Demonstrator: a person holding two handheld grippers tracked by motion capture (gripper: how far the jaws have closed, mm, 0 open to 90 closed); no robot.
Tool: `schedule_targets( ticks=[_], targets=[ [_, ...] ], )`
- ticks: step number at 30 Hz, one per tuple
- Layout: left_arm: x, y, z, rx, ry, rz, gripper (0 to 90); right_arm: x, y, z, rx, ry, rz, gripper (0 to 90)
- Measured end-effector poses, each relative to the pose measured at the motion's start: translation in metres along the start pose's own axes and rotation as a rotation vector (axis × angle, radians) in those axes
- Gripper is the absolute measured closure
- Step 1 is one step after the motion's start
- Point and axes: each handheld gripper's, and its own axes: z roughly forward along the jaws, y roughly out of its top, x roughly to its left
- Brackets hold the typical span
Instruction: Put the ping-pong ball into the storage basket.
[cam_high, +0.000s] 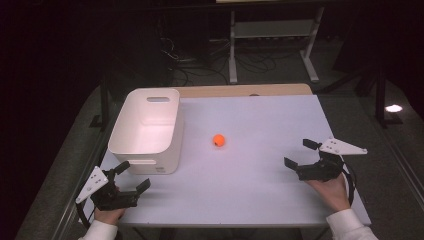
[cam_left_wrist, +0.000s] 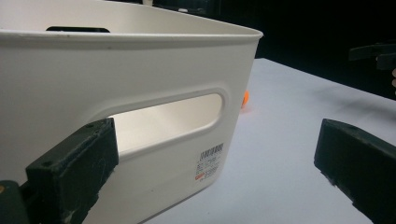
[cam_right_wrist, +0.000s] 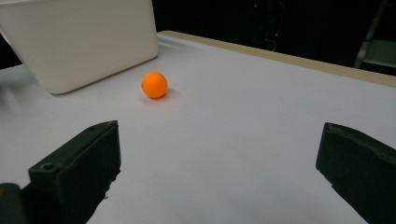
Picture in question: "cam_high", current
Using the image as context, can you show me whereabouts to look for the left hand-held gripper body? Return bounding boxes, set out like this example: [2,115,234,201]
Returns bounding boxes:
[75,165,141,212]

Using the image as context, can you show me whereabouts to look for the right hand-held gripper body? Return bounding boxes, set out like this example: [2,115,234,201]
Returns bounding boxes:
[295,137,369,183]

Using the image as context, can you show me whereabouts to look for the white plastic bin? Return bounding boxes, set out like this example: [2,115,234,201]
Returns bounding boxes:
[107,87,185,176]

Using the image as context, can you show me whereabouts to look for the orange ball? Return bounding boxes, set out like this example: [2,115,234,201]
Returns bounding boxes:
[212,133,227,148]

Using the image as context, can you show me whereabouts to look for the person's left hand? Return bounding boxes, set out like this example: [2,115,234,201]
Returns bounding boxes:
[93,206,126,226]

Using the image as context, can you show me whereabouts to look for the person's right hand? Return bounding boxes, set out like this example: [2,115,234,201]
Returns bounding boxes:
[304,173,352,213]

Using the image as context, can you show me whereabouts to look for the black metal stand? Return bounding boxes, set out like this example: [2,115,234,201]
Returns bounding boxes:
[89,74,112,132]
[373,64,404,130]

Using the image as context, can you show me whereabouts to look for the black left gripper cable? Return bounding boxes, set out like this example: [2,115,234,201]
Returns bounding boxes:
[75,202,92,231]

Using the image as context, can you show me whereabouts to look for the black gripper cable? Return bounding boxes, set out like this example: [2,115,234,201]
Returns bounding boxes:
[75,202,92,231]
[340,163,358,206]

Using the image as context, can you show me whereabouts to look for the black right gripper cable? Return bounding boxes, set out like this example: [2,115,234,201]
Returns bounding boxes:
[340,163,358,206]

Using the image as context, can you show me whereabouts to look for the white metal stand frame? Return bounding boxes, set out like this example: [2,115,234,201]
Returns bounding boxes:
[228,6,325,85]

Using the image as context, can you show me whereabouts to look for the bundle of floor cables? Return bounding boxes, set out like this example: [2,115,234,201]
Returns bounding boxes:
[159,35,278,88]

